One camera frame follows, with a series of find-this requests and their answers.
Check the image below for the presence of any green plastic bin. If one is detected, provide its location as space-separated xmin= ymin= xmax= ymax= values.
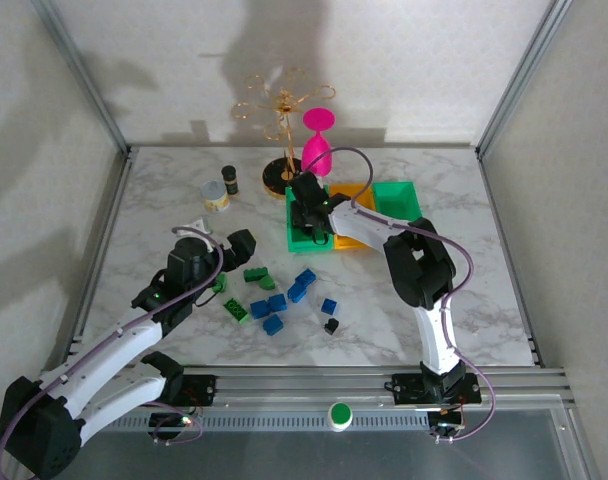
xmin=371 ymin=180 xmax=425 ymax=224
xmin=285 ymin=183 xmax=335 ymax=254

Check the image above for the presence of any gold wine glass rack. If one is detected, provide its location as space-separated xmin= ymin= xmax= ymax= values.
xmin=232 ymin=73 xmax=336 ymax=202

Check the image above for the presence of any orange plastic bin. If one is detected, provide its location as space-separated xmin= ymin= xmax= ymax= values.
xmin=328 ymin=183 xmax=380 ymax=251

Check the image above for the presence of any pink wine glass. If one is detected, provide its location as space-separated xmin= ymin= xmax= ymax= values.
xmin=301 ymin=108 xmax=337 ymax=177

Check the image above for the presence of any yellow label tin can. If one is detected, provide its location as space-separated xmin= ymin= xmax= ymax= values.
xmin=199 ymin=179 xmax=231 ymax=215

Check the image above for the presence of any black lid spice jar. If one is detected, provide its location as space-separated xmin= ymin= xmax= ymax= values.
xmin=220 ymin=165 xmax=241 ymax=200

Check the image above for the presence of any long light green lego brick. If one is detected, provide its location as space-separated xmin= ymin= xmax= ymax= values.
xmin=222 ymin=297 xmax=250 ymax=324

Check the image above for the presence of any circuit board with LED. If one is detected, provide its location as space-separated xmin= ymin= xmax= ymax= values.
xmin=430 ymin=410 xmax=466 ymax=441
xmin=150 ymin=413 xmax=196 ymax=442

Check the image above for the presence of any green push button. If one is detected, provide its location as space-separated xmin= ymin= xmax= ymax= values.
xmin=327 ymin=401 xmax=354 ymax=432

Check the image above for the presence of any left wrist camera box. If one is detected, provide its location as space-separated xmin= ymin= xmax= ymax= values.
xmin=181 ymin=215 xmax=210 ymax=241

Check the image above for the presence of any aluminium side rail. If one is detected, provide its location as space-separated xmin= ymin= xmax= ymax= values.
xmin=63 ymin=147 xmax=136 ymax=371
xmin=476 ymin=149 xmax=544 ymax=369

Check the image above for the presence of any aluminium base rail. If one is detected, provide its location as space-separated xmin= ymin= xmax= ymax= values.
xmin=38 ymin=367 xmax=578 ymax=412

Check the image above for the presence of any slotted grey cable duct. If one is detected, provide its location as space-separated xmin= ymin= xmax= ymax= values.
xmin=103 ymin=412 xmax=430 ymax=432

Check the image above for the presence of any aluminium frame post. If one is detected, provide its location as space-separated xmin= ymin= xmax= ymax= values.
xmin=31 ymin=0 xmax=133 ymax=156
xmin=475 ymin=0 xmax=568 ymax=156

